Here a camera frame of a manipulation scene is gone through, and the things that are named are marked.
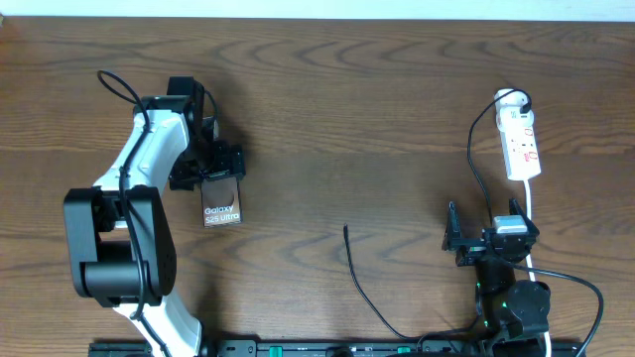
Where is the white power strip cord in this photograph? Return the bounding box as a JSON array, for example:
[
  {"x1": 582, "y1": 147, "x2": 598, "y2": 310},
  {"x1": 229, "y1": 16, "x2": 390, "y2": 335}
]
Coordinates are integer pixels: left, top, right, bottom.
[{"x1": 523, "y1": 178, "x2": 553, "y2": 357}]

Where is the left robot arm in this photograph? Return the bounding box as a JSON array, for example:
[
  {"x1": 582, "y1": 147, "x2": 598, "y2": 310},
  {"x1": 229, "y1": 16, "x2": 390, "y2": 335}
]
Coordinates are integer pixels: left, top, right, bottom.
[{"x1": 63, "y1": 76, "x2": 246, "y2": 357}]

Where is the Galaxy S25 Ultra smartphone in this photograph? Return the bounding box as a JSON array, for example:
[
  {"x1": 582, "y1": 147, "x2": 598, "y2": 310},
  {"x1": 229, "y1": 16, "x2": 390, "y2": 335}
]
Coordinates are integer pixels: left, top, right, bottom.
[{"x1": 200, "y1": 178, "x2": 243, "y2": 228}]

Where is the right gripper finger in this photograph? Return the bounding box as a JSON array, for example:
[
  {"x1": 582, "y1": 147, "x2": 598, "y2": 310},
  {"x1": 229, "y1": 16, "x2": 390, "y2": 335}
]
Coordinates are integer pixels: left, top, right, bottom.
[
  {"x1": 509, "y1": 198, "x2": 539, "y2": 237},
  {"x1": 442, "y1": 201, "x2": 461, "y2": 251}
]

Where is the white power strip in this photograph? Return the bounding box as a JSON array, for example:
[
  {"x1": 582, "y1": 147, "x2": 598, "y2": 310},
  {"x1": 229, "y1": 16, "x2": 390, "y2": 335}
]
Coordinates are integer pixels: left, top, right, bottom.
[{"x1": 494, "y1": 88, "x2": 541, "y2": 181}]

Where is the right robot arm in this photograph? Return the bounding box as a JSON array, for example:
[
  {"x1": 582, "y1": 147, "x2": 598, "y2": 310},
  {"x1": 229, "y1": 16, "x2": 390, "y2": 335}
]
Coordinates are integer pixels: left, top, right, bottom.
[{"x1": 443, "y1": 199, "x2": 551, "y2": 356}]

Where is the black charger cable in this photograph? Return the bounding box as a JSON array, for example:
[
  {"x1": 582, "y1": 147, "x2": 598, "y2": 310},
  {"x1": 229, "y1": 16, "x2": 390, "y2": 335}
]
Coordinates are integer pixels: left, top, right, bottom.
[{"x1": 342, "y1": 88, "x2": 534, "y2": 351}]

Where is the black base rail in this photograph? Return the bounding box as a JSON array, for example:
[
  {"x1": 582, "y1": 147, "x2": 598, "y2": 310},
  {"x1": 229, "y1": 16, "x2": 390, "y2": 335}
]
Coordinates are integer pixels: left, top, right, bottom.
[{"x1": 88, "y1": 338, "x2": 584, "y2": 357}]

